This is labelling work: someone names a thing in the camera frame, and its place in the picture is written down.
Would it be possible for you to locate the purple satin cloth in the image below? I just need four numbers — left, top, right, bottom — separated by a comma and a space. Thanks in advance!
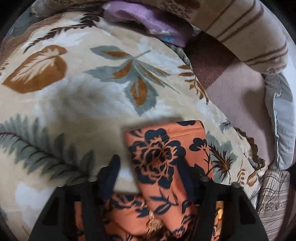
102, 1, 194, 47

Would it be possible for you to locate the beige brown-striped bolster pillow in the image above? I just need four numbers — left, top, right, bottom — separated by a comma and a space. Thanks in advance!
138, 0, 290, 75

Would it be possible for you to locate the orange black floral garment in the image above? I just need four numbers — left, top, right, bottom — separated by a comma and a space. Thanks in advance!
74, 120, 224, 241

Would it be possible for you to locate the beige plaid striped cushion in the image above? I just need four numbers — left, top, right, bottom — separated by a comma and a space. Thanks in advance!
256, 169, 295, 240

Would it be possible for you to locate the grey quilted pillow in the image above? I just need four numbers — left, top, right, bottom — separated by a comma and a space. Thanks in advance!
264, 73, 295, 170

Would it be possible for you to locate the cream leaf-print fleece blanket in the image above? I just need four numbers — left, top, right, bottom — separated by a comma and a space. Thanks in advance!
1, 11, 266, 240

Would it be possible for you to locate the mauve bed sheet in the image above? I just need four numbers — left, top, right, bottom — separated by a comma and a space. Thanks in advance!
185, 32, 275, 165

